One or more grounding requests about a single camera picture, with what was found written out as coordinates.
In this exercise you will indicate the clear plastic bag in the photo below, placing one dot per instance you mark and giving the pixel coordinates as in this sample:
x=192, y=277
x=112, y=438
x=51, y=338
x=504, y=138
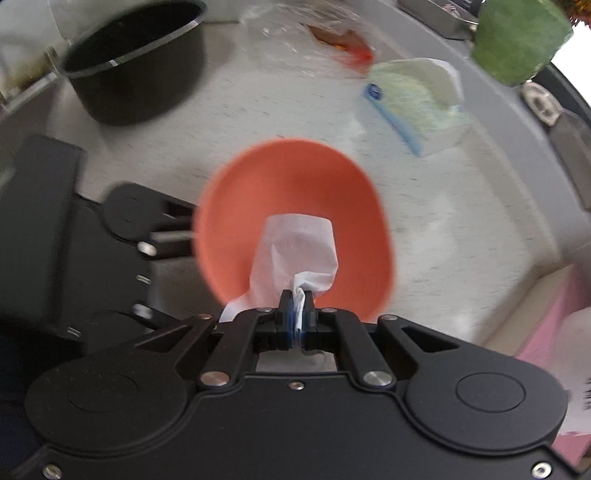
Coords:
x=300, y=37

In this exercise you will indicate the orange footed bowl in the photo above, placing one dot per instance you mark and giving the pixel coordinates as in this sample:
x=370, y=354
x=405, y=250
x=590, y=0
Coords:
x=286, y=180

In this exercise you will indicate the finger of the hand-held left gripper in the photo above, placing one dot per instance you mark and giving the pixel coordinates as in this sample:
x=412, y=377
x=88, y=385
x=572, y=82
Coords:
x=178, y=219
x=147, y=314

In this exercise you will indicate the white paper tissue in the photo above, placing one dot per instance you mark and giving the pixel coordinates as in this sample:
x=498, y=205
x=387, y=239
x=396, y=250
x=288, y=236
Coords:
x=295, y=249

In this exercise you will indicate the rectangular metal tray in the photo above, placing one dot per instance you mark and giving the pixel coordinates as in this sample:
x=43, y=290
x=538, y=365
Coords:
x=443, y=18

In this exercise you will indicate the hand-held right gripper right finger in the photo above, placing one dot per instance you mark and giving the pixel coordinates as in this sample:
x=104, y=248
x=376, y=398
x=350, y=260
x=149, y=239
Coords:
x=308, y=323

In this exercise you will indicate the green plant pot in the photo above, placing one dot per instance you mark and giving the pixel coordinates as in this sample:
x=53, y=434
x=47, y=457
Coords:
x=517, y=37

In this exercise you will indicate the patterned tissue pack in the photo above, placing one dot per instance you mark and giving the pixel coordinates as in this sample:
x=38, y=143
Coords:
x=415, y=106

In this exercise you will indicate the pink flat box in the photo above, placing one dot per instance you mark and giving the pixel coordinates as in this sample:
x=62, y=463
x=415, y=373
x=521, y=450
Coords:
x=549, y=332

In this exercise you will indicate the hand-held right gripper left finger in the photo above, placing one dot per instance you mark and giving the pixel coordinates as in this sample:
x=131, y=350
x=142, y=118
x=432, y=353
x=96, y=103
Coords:
x=288, y=323

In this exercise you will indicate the black cooking pot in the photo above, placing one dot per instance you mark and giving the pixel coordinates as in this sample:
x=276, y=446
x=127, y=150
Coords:
x=138, y=78

